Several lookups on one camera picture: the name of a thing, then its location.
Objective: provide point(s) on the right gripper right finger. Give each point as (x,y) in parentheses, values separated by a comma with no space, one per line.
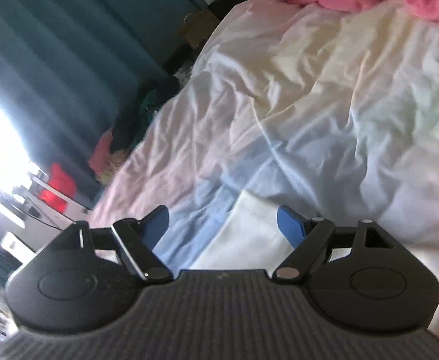
(358,277)

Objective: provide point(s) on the brown paper bag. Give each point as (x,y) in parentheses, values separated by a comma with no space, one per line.
(198,27)

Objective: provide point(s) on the white radiator heater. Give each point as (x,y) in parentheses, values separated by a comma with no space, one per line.
(32,231)

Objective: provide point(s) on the red storage bag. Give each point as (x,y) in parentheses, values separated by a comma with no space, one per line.
(63,183)

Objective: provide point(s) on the teal curtain right panel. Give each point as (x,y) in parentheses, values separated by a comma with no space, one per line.
(68,67)

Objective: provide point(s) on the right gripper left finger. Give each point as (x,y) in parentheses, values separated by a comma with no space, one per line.
(88,277)

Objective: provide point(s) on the pile of clothes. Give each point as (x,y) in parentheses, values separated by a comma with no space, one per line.
(130,126)

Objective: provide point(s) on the cream white zip jacket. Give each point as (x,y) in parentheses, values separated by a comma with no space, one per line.
(259,233)

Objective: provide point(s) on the black headboard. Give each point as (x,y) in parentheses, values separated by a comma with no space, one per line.
(185,56)

